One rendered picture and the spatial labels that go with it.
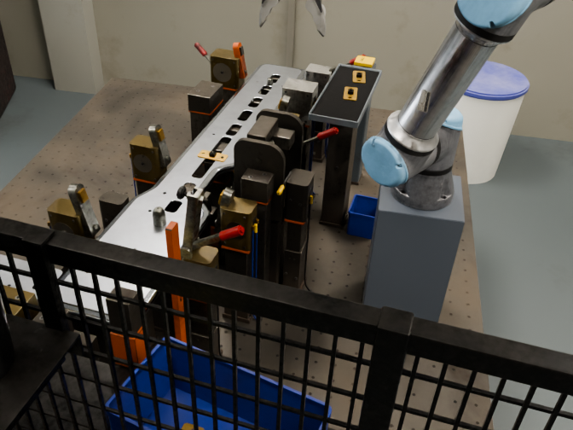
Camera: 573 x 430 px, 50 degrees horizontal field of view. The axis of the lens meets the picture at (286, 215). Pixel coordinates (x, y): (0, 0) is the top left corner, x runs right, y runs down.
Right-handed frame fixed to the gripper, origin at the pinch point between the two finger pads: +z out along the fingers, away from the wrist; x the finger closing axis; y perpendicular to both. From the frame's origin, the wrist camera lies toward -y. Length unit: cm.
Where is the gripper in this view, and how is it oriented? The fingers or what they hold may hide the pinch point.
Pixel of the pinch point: (291, 33)
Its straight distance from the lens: 145.3
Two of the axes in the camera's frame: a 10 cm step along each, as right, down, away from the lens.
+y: 2.9, -5.6, 7.7
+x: -9.6, -2.1, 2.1
